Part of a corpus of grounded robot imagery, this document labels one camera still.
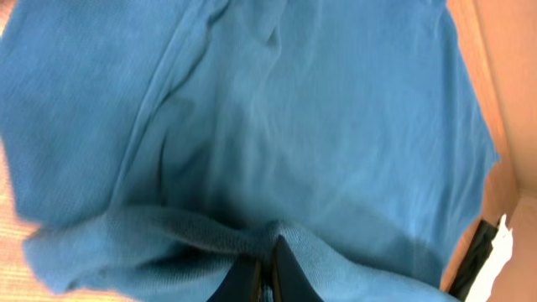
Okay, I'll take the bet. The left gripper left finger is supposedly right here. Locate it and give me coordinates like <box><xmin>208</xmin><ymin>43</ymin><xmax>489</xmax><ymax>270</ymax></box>
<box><xmin>208</xmin><ymin>256</ymin><xmax>261</xmax><ymax>302</ymax></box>

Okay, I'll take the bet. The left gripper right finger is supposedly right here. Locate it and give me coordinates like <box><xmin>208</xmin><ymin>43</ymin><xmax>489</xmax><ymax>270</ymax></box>
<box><xmin>271</xmin><ymin>236</ymin><xmax>322</xmax><ymax>302</ymax></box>

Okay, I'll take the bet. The blue t-shirt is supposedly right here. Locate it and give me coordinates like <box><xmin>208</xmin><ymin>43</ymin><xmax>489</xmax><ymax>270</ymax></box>
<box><xmin>1</xmin><ymin>0</ymin><xmax>498</xmax><ymax>301</ymax></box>

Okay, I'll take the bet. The white garment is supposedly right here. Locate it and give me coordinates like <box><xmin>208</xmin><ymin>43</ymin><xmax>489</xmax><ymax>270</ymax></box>
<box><xmin>465</xmin><ymin>214</ymin><xmax>514</xmax><ymax>302</ymax></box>

